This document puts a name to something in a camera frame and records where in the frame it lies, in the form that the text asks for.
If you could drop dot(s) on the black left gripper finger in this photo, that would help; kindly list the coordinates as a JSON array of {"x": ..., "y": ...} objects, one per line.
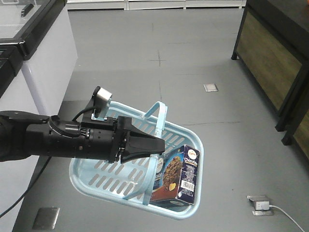
[{"x": 139, "y": 145}]

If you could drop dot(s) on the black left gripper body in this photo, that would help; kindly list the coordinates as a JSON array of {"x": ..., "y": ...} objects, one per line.
[{"x": 107, "y": 140}]

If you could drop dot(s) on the light blue plastic basket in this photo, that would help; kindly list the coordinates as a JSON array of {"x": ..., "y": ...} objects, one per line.
[{"x": 131, "y": 183}]

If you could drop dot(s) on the blue chocolate cookie box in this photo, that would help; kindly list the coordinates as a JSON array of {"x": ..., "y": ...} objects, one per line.
[{"x": 176, "y": 178}]

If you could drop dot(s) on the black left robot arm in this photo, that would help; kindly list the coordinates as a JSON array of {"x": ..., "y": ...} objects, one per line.
[{"x": 24, "y": 134}]

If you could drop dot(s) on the silver floor outlet plate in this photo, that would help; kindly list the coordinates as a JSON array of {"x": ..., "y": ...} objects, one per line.
[{"x": 211, "y": 87}]

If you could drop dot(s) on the white chest freezer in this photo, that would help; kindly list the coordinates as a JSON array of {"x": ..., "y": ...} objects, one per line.
[
  {"x": 15, "y": 174},
  {"x": 37, "y": 55}
]

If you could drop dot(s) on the steel floor cover plate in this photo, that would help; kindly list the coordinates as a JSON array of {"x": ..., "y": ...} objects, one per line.
[{"x": 46, "y": 218}]

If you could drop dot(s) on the floor socket with charger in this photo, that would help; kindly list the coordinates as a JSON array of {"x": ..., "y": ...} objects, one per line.
[{"x": 261, "y": 205}]

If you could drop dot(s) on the white store shelving unit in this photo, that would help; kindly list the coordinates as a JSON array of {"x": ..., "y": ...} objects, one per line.
[{"x": 128, "y": 5}]

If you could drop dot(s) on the black wooden produce stand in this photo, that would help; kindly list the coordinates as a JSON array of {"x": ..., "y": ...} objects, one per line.
[{"x": 273, "y": 44}]

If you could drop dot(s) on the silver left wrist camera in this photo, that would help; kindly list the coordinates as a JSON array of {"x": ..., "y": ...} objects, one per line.
[{"x": 100, "y": 100}]

